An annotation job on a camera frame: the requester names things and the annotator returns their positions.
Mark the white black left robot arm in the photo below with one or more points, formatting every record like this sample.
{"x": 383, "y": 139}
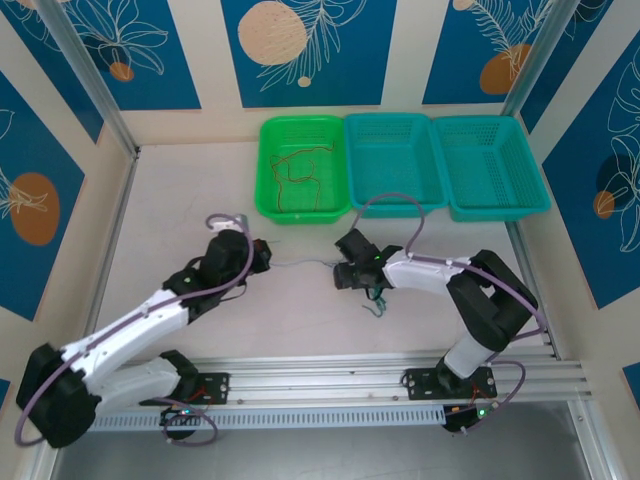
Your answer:
{"x": 130, "y": 325}

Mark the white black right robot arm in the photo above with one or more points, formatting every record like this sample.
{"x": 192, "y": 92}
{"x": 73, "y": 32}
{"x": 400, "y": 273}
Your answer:
{"x": 425, "y": 272}

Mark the green plastic basket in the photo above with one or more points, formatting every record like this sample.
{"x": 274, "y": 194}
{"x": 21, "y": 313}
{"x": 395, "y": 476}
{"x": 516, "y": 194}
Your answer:
{"x": 300, "y": 217}

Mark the teal plastic basket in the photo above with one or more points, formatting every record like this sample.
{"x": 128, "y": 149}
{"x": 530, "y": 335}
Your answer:
{"x": 492, "y": 212}
{"x": 395, "y": 210}

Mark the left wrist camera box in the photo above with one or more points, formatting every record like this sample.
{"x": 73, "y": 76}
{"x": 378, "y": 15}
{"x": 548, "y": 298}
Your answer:
{"x": 240, "y": 220}

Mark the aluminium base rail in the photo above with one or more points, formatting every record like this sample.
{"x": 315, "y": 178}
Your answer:
{"x": 325, "y": 380}

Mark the aluminium side rail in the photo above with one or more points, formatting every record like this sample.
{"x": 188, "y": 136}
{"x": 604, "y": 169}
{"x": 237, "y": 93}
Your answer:
{"x": 517, "y": 245}
{"x": 112, "y": 245}

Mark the aluminium frame post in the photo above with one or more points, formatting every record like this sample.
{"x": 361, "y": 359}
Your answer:
{"x": 537, "y": 55}
{"x": 95, "y": 85}

